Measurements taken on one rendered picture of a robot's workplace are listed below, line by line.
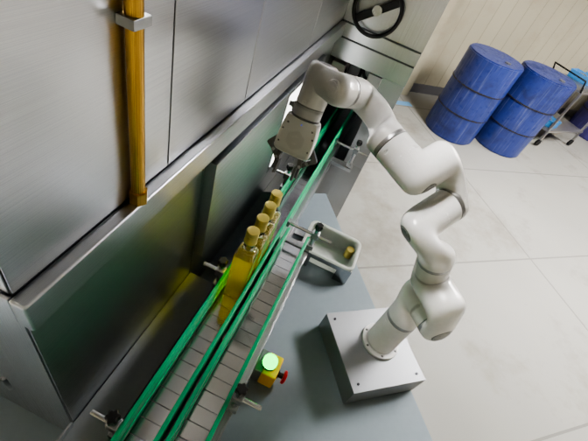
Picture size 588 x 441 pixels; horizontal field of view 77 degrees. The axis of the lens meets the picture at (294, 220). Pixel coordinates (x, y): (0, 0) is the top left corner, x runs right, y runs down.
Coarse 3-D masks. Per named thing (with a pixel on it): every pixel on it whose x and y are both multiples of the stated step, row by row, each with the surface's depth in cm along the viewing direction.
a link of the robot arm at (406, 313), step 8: (408, 280) 104; (408, 288) 102; (400, 296) 104; (408, 296) 101; (416, 296) 99; (392, 304) 109; (400, 304) 105; (408, 304) 101; (416, 304) 99; (392, 312) 108; (400, 312) 105; (408, 312) 105; (416, 312) 98; (424, 312) 96; (392, 320) 108; (400, 320) 106; (408, 320) 105; (416, 320) 98; (400, 328) 107; (408, 328) 106
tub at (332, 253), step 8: (312, 224) 150; (320, 232) 154; (328, 232) 152; (336, 232) 151; (304, 240) 143; (320, 240) 155; (336, 240) 153; (344, 240) 152; (352, 240) 151; (312, 248) 150; (320, 248) 151; (328, 248) 153; (336, 248) 154; (344, 248) 154; (320, 256) 139; (328, 256) 150; (336, 256) 151; (352, 256) 149; (336, 264) 139; (344, 264) 149; (352, 264) 141
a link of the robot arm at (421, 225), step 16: (448, 192) 83; (416, 208) 81; (432, 208) 80; (448, 208) 81; (400, 224) 83; (416, 224) 79; (432, 224) 79; (448, 224) 81; (416, 240) 79; (432, 240) 78; (416, 256) 89; (432, 256) 80; (448, 256) 81; (432, 272) 86
